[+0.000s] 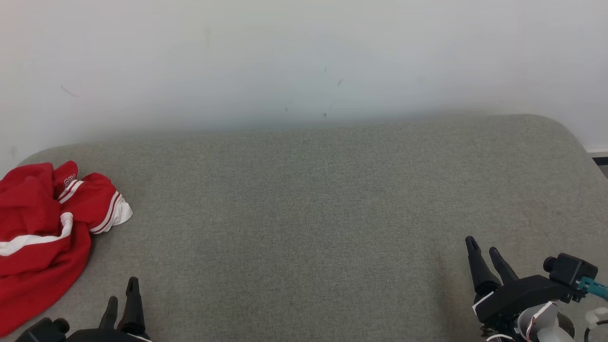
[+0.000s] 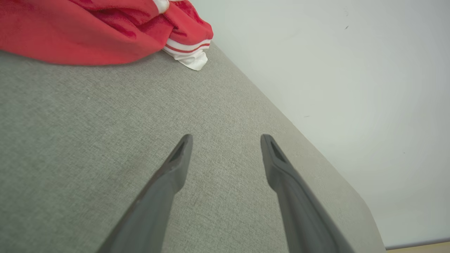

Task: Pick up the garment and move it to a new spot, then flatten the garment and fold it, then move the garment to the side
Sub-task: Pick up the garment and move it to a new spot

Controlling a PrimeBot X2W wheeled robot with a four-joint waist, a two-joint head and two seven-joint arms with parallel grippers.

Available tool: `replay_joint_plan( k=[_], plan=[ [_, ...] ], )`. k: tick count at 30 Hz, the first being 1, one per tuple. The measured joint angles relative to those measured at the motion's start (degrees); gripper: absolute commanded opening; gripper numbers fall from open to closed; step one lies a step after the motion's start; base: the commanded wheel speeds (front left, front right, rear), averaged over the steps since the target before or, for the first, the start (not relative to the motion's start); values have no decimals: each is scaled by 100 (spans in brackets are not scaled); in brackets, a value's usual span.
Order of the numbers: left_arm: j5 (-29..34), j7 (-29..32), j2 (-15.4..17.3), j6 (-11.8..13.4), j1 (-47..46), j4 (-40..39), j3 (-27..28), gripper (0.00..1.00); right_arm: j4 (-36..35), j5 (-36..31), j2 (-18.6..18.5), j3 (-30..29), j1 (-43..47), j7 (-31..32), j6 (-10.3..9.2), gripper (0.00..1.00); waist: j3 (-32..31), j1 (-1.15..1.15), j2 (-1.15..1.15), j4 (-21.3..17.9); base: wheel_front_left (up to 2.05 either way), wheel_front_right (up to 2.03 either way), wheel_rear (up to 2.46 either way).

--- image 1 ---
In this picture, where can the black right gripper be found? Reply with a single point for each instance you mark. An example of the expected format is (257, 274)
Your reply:
(520, 294)

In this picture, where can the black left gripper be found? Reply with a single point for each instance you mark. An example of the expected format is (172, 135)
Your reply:
(104, 336)

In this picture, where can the red Bulls 23 jersey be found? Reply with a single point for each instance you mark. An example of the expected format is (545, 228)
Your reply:
(45, 285)

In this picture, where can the black baseboard strip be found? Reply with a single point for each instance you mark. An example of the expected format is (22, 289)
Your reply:
(600, 160)

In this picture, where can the grey fabric sofa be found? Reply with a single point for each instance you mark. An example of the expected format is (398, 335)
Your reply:
(304, 213)

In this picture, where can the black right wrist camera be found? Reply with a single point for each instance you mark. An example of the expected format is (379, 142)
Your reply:
(570, 273)

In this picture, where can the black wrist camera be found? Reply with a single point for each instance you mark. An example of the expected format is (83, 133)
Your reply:
(42, 331)
(570, 273)

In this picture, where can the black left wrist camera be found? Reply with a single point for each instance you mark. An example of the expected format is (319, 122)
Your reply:
(42, 331)

